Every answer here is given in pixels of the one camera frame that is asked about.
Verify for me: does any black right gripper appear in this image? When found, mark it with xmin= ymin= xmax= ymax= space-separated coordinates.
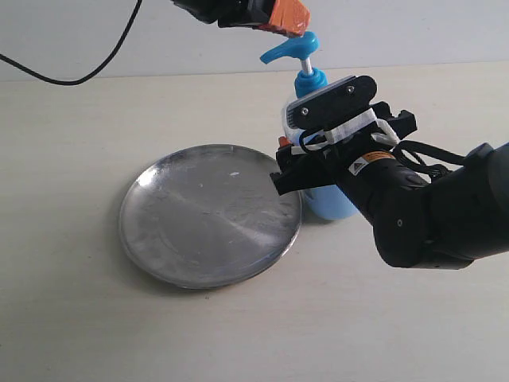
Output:
xmin=270 ymin=102 xmax=417 ymax=195

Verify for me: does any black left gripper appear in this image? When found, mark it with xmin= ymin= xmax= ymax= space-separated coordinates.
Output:
xmin=173 ymin=0 xmax=310 ymax=38

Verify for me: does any blue soap pump bottle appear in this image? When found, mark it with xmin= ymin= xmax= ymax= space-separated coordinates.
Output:
xmin=260 ymin=31 xmax=357 ymax=220

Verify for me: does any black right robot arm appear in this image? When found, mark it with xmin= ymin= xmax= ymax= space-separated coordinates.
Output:
xmin=271 ymin=102 xmax=508 ymax=269

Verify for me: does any round stainless steel plate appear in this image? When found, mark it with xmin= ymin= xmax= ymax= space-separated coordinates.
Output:
xmin=118 ymin=144 xmax=303 ymax=290

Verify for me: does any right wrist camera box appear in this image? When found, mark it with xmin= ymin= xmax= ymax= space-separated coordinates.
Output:
xmin=286 ymin=76 xmax=377 ymax=131

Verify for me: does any black right camera cable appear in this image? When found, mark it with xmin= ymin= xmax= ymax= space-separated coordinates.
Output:
xmin=297 ymin=131 xmax=470 ymax=178

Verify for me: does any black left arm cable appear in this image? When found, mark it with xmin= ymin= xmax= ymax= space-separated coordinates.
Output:
xmin=0 ymin=0 xmax=143 ymax=85

